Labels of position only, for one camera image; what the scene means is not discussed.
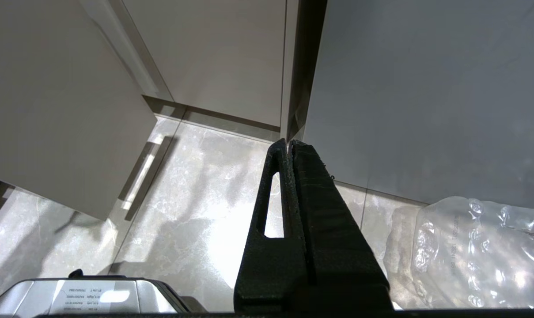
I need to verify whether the beige cabinet door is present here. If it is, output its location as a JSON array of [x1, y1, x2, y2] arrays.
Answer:
[[0, 0, 158, 221], [122, 0, 288, 128]]

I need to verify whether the grey cabinet door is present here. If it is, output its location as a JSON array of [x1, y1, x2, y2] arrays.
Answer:
[[303, 0, 534, 212]]

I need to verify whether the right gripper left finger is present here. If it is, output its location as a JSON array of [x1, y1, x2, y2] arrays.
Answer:
[[234, 138, 312, 313]]

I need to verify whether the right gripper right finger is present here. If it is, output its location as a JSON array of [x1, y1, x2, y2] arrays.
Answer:
[[289, 140, 393, 313]]

